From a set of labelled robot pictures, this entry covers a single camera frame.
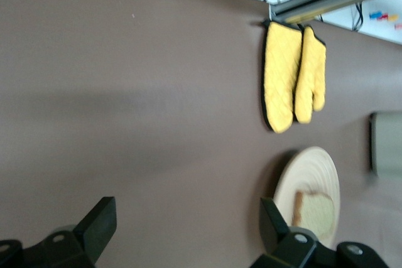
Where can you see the small colourful plastic pieces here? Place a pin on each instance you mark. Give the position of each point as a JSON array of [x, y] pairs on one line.
[[381, 16]]

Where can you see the slice of toast bread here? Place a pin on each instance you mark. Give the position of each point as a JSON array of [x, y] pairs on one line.
[[317, 214]]

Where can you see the round light wooden plate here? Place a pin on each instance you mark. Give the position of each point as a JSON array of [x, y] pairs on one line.
[[314, 170]]

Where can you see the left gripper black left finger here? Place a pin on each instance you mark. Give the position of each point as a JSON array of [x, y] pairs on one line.
[[95, 230]]

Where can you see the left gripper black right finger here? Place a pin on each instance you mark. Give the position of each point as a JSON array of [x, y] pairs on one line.
[[278, 236]]

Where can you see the chrome two-slot toaster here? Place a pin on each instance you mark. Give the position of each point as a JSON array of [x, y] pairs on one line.
[[389, 142]]

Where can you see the yellow quilted oven mitt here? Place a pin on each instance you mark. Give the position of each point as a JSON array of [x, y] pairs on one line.
[[311, 70], [279, 76]]

